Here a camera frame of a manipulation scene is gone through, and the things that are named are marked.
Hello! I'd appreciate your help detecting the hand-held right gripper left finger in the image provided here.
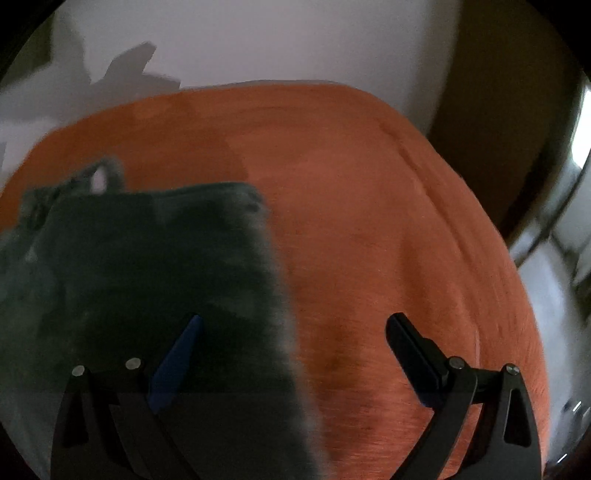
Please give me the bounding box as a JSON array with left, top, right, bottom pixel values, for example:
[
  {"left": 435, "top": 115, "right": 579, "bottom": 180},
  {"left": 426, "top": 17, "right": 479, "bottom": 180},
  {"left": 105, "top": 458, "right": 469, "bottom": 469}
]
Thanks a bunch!
[{"left": 50, "top": 314, "right": 205, "bottom": 480}]

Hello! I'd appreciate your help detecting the brown wooden wardrobe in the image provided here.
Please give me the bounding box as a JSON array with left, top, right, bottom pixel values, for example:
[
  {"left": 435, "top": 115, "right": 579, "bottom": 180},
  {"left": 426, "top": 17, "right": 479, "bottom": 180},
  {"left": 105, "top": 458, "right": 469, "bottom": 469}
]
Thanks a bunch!
[{"left": 427, "top": 0, "right": 585, "bottom": 241}]

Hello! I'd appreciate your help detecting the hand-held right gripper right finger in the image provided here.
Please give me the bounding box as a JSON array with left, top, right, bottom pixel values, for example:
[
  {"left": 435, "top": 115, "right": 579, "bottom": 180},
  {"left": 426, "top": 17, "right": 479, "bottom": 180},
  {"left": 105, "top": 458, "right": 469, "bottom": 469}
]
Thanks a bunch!
[{"left": 385, "top": 312, "right": 543, "bottom": 480}]

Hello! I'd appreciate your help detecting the green fleece robe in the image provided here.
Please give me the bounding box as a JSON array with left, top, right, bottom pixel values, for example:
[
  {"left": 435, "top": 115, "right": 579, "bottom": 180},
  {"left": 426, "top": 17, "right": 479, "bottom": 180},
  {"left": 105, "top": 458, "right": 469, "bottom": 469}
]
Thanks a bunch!
[{"left": 0, "top": 157, "right": 325, "bottom": 480}]

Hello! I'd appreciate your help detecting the orange bed blanket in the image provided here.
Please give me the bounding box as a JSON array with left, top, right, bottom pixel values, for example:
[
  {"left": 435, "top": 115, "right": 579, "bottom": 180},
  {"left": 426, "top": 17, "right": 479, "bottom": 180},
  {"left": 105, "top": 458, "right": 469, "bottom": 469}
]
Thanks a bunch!
[{"left": 0, "top": 83, "right": 551, "bottom": 480}]

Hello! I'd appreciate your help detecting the framed mirror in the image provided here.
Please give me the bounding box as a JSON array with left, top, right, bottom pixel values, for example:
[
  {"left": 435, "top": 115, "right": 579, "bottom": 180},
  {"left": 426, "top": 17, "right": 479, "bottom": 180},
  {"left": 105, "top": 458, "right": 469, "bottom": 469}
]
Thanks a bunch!
[{"left": 505, "top": 78, "right": 591, "bottom": 296}]

